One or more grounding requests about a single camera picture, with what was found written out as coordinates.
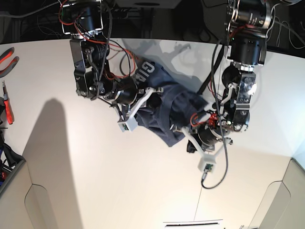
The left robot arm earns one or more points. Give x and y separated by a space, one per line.
232 82

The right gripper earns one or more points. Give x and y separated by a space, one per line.
127 98

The red handled cutters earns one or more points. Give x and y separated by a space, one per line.
8 110

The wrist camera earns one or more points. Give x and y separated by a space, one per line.
207 167
128 125

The blue t-shirt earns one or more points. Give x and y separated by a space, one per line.
178 102

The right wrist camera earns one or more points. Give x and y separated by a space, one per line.
128 125

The grey storage bin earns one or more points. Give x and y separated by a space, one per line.
10 163

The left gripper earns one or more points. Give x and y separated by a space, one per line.
205 139

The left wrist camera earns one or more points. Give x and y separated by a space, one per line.
207 167

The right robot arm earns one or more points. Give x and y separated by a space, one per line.
98 61

